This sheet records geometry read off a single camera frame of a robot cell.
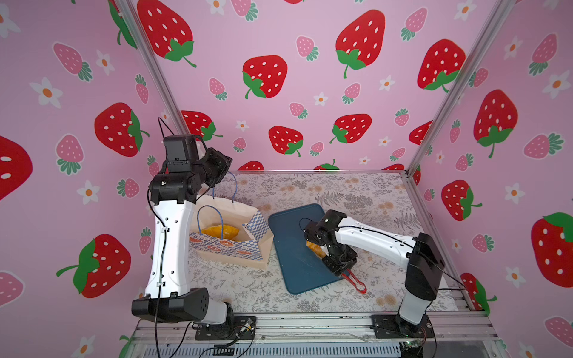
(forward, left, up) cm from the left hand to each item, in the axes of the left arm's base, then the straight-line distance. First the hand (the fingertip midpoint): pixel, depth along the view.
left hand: (234, 156), depth 68 cm
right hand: (-23, -37, -31) cm, 54 cm away
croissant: (-8, +8, -33) cm, 35 cm away
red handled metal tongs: (-30, -39, -27) cm, 56 cm away
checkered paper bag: (-20, -5, -21) cm, 30 cm away
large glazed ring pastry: (-12, -28, -38) cm, 49 cm away
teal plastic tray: (-20, -22, -42) cm, 51 cm away
